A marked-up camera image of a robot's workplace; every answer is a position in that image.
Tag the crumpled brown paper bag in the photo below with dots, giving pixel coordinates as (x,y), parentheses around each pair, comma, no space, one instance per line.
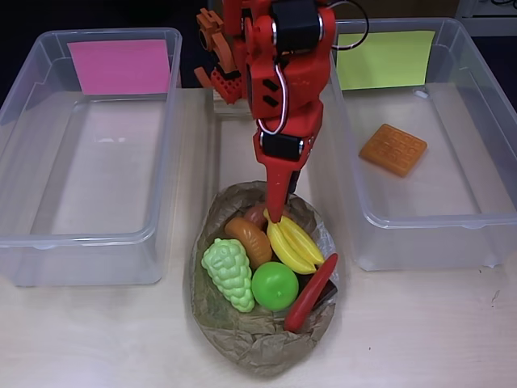
(262,355)

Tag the yellow-green paper label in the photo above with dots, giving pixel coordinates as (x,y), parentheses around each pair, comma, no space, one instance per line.
(387,60)

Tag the clear crumpled plastic wrap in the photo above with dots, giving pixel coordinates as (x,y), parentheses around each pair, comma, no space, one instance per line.
(325,240)

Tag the light green toy grapes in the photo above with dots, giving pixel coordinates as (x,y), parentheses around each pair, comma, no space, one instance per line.
(230,271)

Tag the clear plastic bin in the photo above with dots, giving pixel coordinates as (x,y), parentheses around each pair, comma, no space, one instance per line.
(420,194)
(101,169)

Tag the dark brown toy chocolate bar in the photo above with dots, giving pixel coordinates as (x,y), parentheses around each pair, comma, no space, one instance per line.
(328,293)

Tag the orange toy waffle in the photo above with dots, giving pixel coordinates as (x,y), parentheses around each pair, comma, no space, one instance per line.
(393,150)

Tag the pink paper label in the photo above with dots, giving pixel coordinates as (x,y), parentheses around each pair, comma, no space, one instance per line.
(121,66)

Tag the brown toy donut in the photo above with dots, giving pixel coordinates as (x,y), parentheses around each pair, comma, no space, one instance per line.
(254,214)

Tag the green toy apple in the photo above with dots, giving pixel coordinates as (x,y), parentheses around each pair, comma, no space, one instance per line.
(274,287)

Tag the wooden base block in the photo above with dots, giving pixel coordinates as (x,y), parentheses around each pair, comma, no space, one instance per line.
(230,111)

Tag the orange printed plastic part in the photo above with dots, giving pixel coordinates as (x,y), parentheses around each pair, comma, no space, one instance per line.
(208,28)

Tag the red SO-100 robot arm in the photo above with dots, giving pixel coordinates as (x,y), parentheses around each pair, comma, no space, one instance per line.
(291,81)

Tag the red toy chili pepper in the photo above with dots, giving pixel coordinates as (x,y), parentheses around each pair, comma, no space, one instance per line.
(311,293)

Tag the yellow toy banana bunch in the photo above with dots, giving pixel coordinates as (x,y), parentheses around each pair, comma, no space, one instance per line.
(295,246)

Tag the orange toy croissant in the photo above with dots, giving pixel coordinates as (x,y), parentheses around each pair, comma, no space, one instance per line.
(250,240)

